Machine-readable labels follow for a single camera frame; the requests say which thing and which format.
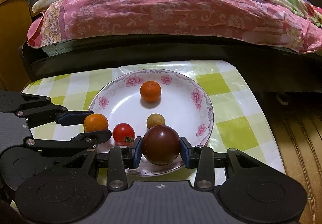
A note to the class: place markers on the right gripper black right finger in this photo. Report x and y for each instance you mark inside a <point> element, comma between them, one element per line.
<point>200,158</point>

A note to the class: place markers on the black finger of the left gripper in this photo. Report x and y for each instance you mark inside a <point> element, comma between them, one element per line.
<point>48,113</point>
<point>82,141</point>

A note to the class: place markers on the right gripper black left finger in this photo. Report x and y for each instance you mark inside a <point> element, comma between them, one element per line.
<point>120,159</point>

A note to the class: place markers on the small orange tangerine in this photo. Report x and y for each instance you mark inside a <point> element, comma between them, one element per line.
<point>150,91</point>
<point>95,122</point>

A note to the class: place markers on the red cherry tomato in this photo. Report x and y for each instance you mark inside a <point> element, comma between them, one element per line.
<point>123,134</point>

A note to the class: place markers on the dark purple plum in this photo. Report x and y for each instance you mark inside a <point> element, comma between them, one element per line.
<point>161,145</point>

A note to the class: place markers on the small tan longan fruit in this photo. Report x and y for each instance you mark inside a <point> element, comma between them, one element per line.
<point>155,119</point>

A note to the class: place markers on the white floral ceramic plate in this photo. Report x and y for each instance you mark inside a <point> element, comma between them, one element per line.
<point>183,103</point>

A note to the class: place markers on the brown wooden headboard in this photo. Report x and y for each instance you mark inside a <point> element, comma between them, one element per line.
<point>16,18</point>

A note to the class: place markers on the pink floral bed sheet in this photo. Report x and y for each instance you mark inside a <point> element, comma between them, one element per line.
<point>254,21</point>

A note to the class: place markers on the dark bed frame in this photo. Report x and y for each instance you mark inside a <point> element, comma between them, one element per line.
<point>264,68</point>

